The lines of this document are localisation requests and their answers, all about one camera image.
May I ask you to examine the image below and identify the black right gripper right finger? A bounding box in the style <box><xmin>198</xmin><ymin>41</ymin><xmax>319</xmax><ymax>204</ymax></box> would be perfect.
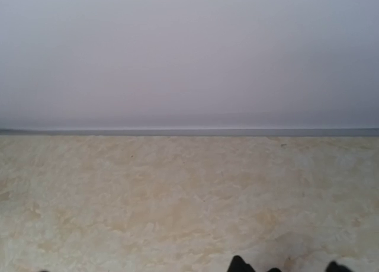
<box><xmin>326</xmin><ymin>261</ymin><xmax>352</xmax><ymax>272</ymax></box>

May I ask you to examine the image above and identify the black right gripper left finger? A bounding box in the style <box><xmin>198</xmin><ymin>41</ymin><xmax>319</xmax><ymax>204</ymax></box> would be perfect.
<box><xmin>226</xmin><ymin>255</ymin><xmax>282</xmax><ymax>272</ymax></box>

